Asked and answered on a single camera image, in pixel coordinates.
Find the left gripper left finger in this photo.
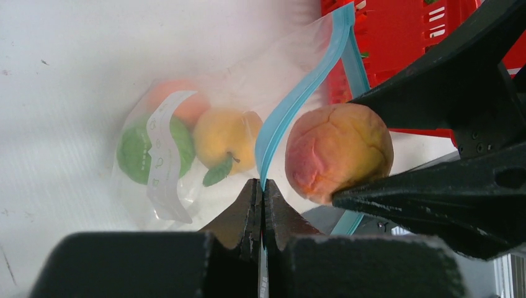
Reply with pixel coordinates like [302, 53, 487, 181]
[30, 179, 261, 297]

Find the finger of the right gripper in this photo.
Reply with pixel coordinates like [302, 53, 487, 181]
[332, 143, 525, 260]
[355, 1, 525, 158]

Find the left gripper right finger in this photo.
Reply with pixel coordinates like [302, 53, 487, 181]
[262, 179, 466, 297]

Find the peach fruit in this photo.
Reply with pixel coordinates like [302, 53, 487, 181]
[284, 103, 394, 204]

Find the yellow orange with leaf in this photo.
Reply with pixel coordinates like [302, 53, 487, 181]
[193, 107, 262, 187]

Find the clear zip top bag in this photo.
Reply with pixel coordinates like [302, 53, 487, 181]
[110, 2, 371, 298]

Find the green lime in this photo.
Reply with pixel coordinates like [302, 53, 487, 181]
[116, 115, 195, 185]

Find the orange tangerine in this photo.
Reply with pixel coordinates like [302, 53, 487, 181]
[146, 79, 211, 131]

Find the red plastic basket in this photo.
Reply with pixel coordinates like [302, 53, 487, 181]
[321, 0, 525, 144]

